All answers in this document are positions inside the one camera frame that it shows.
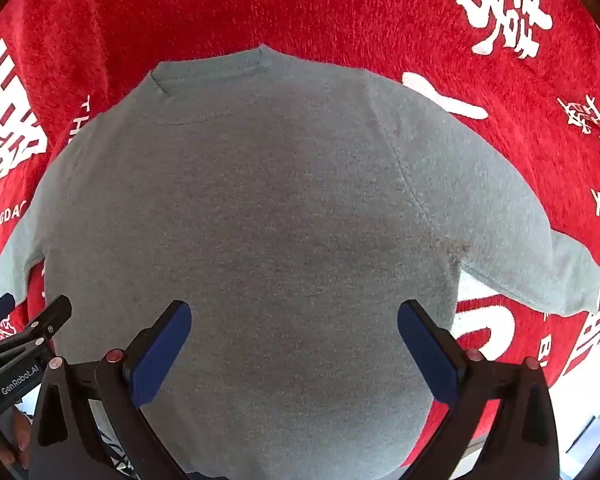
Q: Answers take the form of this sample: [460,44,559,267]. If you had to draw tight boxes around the grey sweater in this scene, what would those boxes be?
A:
[0,44,600,480]

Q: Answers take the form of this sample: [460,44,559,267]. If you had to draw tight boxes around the person's left hand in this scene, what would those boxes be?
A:
[0,406,34,472]

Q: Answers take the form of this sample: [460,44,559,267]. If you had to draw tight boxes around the red printed blanket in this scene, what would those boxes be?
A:
[0,0,600,461]

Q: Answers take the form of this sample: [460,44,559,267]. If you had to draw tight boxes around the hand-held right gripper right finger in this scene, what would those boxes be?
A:
[397,299,563,480]

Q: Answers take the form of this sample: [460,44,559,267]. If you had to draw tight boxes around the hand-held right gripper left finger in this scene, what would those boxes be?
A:
[28,300,193,480]

